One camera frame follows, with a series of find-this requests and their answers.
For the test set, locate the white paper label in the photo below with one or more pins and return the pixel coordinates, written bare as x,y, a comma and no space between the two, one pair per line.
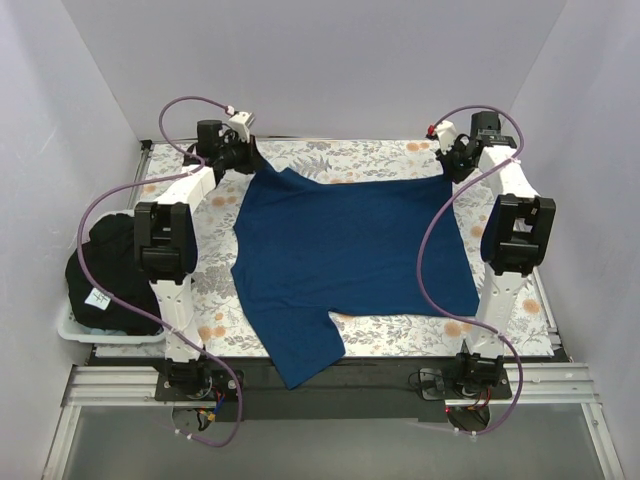
97,299

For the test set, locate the aluminium frame rail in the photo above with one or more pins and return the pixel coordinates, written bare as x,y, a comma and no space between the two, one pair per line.
543,383

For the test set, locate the floral table cloth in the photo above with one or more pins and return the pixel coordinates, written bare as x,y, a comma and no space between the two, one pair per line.
221,323

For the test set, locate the black t shirt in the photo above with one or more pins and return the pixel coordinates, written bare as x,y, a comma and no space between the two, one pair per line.
109,257

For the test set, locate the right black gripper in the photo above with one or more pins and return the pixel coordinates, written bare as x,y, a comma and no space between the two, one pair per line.
454,163

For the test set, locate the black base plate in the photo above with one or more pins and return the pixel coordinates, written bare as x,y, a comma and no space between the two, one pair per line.
361,388

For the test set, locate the white plastic basket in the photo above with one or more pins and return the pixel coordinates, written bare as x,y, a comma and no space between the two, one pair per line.
69,329

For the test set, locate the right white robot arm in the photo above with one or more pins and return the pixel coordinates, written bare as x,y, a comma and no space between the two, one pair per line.
514,241

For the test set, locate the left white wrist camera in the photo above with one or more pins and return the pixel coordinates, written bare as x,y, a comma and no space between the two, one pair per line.
240,122

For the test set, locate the blue t shirt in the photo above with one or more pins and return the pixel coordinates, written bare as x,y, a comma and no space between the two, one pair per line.
307,250

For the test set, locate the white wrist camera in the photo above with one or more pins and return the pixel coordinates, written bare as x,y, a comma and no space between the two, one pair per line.
240,122
445,133

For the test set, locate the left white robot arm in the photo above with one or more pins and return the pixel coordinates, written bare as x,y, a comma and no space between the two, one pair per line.
165,245

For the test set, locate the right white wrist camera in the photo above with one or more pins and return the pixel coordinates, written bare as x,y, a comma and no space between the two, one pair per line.
445,133

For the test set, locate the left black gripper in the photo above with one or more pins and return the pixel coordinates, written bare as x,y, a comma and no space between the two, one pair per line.
247,158

